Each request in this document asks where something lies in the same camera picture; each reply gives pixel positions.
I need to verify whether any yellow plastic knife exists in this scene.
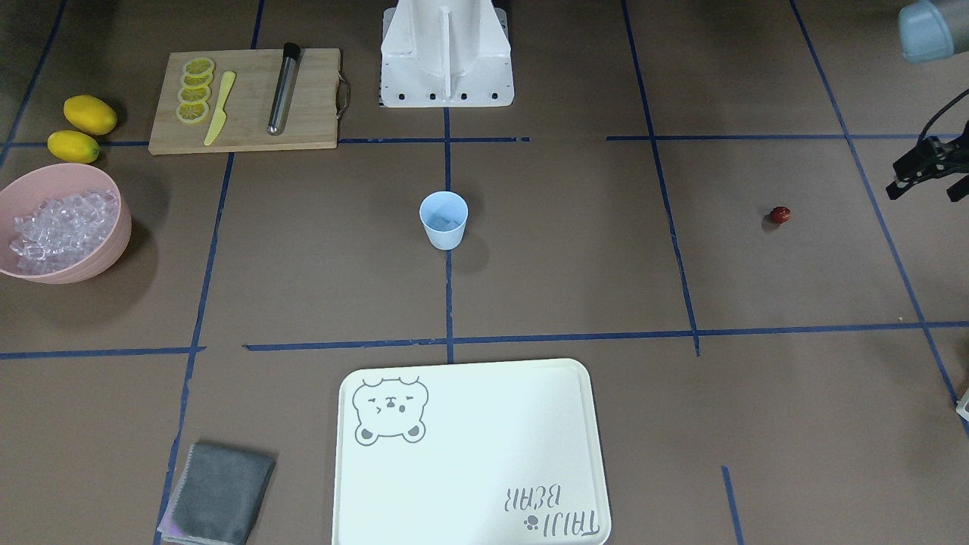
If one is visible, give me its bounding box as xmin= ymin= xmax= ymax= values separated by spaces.
xmin=203 ymin=71 xmax=236 ymax=146

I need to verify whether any folded grey cloth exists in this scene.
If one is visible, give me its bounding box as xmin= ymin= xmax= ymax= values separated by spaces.
xmin=157 ymin=442 xmax=276 ymax=544

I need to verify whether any lemon slices row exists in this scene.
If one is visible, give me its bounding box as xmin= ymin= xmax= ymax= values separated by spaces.
xmin=174 ymin=58 xmax=216 ymax=124

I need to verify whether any wooden cutting board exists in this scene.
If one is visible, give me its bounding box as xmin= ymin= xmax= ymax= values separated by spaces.
xmin=148 ymin=48 xmax=348 ymax=156

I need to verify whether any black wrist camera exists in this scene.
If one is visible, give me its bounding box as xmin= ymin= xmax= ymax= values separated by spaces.
xmin=886 ymin=133 xmax=968 ymax=201

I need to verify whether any yellow lemon near bowl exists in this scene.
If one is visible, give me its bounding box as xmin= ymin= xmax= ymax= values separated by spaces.
xmin=46 ymin=130 xmax=101 ymax=164

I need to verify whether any light blue plastic cup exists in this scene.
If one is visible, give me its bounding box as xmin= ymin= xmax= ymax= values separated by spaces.
xmin=419 ymin=191 xmax=469 ymax=251

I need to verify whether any steel muddler black tip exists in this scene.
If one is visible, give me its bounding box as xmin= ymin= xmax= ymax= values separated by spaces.
xmin=266 ymin=42 xmax=301 ymax=137

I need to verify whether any cream bear serving tray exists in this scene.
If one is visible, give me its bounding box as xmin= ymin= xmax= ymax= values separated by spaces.
xmin=332 ymin=358 xmax=612 ymax=544

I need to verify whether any red strawberry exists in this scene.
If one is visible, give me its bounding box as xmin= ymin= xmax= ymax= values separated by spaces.
xmin=768 ymin=206 xmax=792 ymax=225

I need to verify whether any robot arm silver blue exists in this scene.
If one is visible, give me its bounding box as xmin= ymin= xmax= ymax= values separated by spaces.
xmin=899 ymin=1 xmax=968 ymax=64

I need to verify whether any white wire cup rack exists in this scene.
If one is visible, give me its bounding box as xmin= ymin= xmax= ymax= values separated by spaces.
xmin=955 ymin=388 xmax=969 ymax=423

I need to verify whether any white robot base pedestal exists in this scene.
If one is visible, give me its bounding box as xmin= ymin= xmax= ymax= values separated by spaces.
xmin=379 ymin=1 xmax=515 ymax=108

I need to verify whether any yellow lemon far one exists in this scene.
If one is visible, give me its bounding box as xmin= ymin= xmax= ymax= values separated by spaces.
xmin=62 ymin=95 xmax=117 ymax=137

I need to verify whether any pink bowl of ice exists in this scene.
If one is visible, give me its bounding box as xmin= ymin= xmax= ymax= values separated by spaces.
xmin=1 ymin=163 xmax=132 ymax=284

